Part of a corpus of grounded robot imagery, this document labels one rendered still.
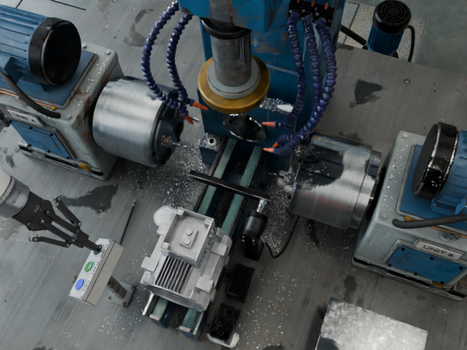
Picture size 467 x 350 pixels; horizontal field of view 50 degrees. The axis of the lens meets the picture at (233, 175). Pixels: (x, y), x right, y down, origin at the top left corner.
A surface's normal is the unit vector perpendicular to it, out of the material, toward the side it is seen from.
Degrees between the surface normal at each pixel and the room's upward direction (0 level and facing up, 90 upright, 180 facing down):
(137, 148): 66
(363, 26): 0
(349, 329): 0
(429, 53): 0
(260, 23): 90
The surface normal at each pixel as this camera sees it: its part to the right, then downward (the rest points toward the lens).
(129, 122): -0.22, 0.07
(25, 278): -0.04, -0.45
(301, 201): -0.34, 0.59
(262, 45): -0.36, 0.84
